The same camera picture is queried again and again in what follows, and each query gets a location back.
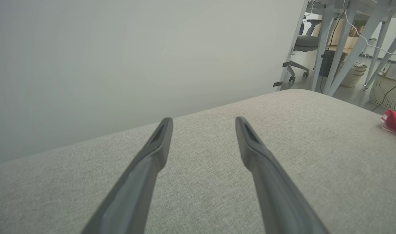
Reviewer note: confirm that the large white laundry basket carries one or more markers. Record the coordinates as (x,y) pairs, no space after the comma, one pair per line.
(385,92)

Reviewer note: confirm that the small white laundry basket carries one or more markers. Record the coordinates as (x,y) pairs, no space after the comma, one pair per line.
(354,76)

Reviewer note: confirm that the white desk frame legs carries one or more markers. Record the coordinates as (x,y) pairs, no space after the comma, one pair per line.
(357,48)

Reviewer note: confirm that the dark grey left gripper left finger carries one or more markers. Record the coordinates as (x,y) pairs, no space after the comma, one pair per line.
(136,195)

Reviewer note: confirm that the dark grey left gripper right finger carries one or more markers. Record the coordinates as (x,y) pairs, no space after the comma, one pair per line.
(276,201)

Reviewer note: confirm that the grey office chair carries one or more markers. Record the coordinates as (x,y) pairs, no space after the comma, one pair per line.
(307,42)

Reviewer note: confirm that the black waste bin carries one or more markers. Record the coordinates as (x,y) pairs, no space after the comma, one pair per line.
(329,63)

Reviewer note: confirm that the white partition panel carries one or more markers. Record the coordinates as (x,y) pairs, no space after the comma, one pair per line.
(136,58)

